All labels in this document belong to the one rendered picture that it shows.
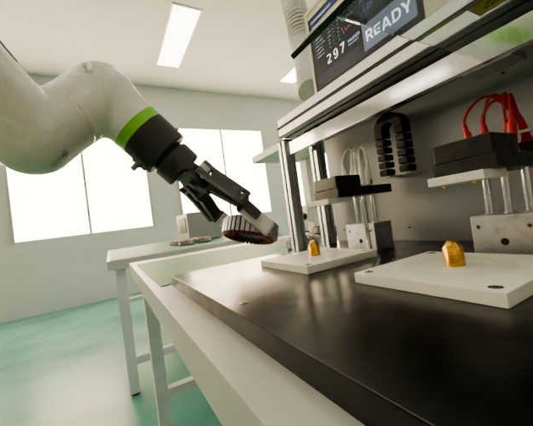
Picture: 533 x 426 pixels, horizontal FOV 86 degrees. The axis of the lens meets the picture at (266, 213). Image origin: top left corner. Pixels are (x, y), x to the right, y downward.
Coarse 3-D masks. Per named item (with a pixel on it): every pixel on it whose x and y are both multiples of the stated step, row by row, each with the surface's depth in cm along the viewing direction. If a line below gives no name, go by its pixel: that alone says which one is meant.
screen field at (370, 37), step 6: (366, 30) 52; (372, 30) 51; (378, 30) 50; (366, 36) 53; (372, 36) 52; (378, 36) 51; (384, 36) 50; (366, 42) 53; (372, 42) 52; (366, 48) 53
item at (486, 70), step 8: (504, 56) 37; (512, 56) 37; (520, 56) 38; (488, 64) 39; (496, 64) 39; (504, 64) 39; (512, 64) 40; (472, 72) 41; (480, 72) 41; (488, 72) 41; (496, 72) 42
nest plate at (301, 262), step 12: (300, 252) 59; (324, 252) 54; (336, 252) 52; (348, 252) 50; (360, 252) 48; (372, 252) 49; (264, 264) 54; (276, 264) 50; (288, 264) 46; (300, 264) 45; (312, 264) 43; (324, 264) 44; (336, 264) 45
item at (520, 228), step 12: (480, 216) 39; (492, 216) 38; (504, 216) 37; (516, 216) 36; (528, 216) 35; (480, 228) 39; (492, 228) 38; (504, 228) 37; (516, 228) 36; (528, 228) 35; (480, 240) 39; (492, 240) 38; (504, 240) 37; (516, 240) 36; (528, 240) 35; (480, 252) 40; (492, 252) 38; (504, 252) 37; (516, 252) 36; (528, 252) 35
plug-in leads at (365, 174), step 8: (344, 152) 61; (352, 152) 59; (360, 152) 60; (360, 160) 62; (352, 168) 58; (360, 168) 57; (368, 168) 58; (360, 176) 57; (368, 176) 58; (360, 184) 56
